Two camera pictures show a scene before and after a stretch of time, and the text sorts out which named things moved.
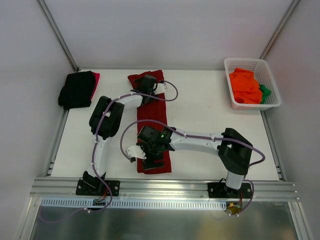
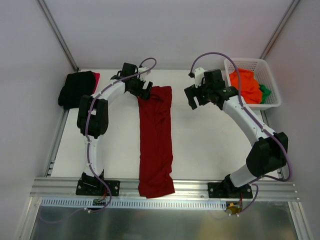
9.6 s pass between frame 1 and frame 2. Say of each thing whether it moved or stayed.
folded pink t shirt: stayed
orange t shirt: stayed
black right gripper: moved
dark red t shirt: moved
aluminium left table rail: stayed
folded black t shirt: stayed
